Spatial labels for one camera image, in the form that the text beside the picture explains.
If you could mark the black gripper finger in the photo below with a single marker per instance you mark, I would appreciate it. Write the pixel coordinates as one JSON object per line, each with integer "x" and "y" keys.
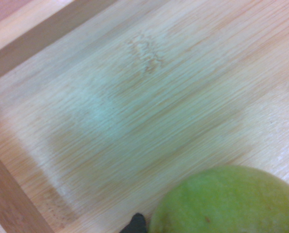
{"x": 136, "y": 224}

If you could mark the light wooden tray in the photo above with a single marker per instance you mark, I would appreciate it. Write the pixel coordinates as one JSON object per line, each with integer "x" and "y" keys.
{"x": 124, "y": 114}

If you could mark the green apple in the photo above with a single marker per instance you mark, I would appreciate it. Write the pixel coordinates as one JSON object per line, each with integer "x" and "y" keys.
{"x": 228, "y": 201}

